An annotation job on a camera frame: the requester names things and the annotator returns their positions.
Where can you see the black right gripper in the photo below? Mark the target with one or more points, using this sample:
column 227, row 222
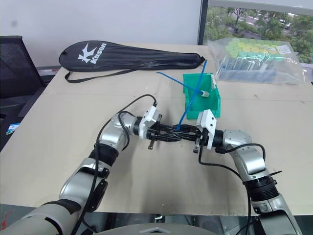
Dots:
column 201, row 137

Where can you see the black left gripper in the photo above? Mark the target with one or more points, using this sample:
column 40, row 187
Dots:
column 152, row 133

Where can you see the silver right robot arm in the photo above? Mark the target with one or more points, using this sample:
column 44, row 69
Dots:
column 252, row 159

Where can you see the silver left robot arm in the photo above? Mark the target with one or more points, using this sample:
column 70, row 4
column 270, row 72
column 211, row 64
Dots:
column 112, row 137

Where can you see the green plastic bin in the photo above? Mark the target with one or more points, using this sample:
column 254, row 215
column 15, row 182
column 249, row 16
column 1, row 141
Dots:
column 205, row 104

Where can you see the white coupler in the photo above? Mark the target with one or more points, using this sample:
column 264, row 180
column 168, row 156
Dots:
column 206, row 94

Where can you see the white label on bin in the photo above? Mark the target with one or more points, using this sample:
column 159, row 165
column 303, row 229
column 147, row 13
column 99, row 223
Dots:
column 214, row 83

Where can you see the brown cardboard sheet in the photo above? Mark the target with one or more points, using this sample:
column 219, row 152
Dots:
column 146, row 183

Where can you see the black Kason racket bag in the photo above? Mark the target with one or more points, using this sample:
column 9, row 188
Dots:
column 122, row 56

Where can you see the clear plastic bag of parts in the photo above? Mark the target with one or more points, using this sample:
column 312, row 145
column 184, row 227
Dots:
column 256, row 61

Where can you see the small blue white card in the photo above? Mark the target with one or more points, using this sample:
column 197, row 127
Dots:
column 12, row 128

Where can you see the black mesh office chair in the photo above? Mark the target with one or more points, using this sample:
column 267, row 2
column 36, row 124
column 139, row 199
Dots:
column 14, row 68

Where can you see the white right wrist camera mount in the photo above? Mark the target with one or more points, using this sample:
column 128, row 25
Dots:
column 207, row 120

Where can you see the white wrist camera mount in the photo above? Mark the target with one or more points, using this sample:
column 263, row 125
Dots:
column 150, row 116
column 207, row 120

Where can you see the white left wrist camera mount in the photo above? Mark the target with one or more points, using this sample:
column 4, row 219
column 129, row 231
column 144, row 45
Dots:
column 150, row 116

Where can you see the dark window frame post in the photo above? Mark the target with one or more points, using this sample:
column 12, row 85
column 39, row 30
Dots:
column 202, row 22

